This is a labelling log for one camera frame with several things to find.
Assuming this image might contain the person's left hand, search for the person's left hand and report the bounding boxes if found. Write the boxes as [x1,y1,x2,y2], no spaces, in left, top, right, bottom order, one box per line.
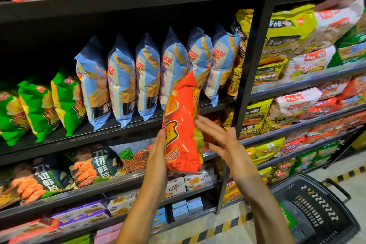
[144,129,168,194]

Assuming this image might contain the person's right hand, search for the person's right hand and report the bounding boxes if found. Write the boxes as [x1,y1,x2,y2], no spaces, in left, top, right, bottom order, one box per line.
[194,116,262,188]

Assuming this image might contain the orange puffed snack bag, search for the orange puffed snack bag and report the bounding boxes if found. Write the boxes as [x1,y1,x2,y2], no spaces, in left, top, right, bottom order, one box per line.
[163,71,205,174]

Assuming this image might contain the row of small blue boxes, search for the row of small blue boxes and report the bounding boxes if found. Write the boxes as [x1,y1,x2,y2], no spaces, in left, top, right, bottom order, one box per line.
[151,196,205,229]

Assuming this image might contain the noodle packets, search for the noodle packets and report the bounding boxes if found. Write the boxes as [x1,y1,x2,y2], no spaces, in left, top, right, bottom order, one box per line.
[274,75,366,159]
[228,3,318,96]

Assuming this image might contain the tan snack bag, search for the tan snack bag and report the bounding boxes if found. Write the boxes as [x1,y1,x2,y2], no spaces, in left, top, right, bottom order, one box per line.
[0,184,19,210]

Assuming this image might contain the stack of light green bags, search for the stack of light green bags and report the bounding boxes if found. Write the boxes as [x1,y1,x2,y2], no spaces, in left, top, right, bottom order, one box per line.
[329,15,366,70]

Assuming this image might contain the black metal shelf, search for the black metal shelf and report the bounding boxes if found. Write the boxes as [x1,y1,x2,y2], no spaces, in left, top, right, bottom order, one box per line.
[0,0,366,244]

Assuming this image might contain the person's left forearm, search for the person's left forearm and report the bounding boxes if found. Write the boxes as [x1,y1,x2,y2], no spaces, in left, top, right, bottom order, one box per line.
[116,184,168,244]

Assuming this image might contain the black shopping basket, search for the black shopping basket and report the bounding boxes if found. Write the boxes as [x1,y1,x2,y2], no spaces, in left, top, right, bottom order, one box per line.
[269,173,362,244]

